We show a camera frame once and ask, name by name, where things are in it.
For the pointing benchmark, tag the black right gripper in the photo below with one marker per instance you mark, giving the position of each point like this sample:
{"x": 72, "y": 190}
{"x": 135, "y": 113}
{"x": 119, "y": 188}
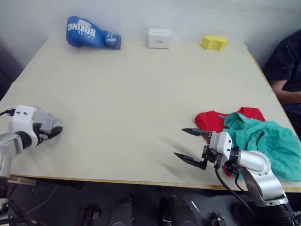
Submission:
{"x": 210, "y": 153}

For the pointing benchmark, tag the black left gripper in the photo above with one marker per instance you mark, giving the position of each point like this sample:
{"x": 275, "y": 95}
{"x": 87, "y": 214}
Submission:
{"x": 37, "y": 137}

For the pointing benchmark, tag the grey socks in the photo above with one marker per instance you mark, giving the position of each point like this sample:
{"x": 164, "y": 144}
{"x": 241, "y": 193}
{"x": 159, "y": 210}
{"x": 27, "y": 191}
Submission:
{"x": 48, "y": 118}

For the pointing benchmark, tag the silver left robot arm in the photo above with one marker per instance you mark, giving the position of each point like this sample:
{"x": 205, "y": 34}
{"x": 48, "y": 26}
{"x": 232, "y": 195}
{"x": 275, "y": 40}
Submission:
{"x": 8, "y": 143}

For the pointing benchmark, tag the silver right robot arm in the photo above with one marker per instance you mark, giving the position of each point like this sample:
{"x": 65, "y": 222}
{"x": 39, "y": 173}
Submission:
{"x": 257, "y": 162}

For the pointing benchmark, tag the bare forearm of bystander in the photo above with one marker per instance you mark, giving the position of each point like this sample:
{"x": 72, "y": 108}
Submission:
{"x": 278, "y": 90}

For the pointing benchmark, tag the red t-shirt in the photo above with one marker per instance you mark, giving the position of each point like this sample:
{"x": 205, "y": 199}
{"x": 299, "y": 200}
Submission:
{"x": 209, "y": 120}

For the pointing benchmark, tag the green shorts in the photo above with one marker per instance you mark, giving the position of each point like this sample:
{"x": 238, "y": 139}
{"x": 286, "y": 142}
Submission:
{"x": 272, "y": 143}

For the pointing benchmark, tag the person in dark shirt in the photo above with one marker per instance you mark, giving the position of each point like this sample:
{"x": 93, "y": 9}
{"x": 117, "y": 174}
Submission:
{"x": 288, "y": 56}

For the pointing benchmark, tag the dark rounded shape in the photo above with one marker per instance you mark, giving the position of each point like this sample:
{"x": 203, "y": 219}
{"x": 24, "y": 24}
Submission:
{"x": 123, "y": 212}
{"x": 178, "y": 212}

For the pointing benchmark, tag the small black floor device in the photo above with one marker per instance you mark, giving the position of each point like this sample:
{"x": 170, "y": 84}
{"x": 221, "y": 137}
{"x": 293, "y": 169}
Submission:
{"x": 90, "y": 215}

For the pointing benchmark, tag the yellow foam block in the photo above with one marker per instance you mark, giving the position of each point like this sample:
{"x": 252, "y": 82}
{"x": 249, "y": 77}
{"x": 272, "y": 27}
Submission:
{"x": 214, "y": 43}

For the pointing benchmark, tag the blue boxing glove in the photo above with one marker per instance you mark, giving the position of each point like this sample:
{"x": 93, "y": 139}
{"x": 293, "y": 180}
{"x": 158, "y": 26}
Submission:
{"x": 80, "y": 33}

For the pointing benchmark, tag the small white cardboard box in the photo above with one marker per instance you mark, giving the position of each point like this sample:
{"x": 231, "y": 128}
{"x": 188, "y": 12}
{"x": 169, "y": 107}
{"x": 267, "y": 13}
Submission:
{"x": 158, "y": 40}

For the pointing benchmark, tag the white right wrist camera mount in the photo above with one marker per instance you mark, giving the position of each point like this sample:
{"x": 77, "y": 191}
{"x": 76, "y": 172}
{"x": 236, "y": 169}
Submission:
{"x": 224, "y": 143}

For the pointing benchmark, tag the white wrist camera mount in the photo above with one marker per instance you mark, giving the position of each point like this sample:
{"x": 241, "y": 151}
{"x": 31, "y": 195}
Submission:
{"x": 224, "y": 143}
{"x": 22, "y": 117}

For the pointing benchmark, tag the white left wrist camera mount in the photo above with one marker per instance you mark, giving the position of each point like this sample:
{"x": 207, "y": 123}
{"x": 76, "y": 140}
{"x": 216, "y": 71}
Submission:
{"x": 22, "y": 117}

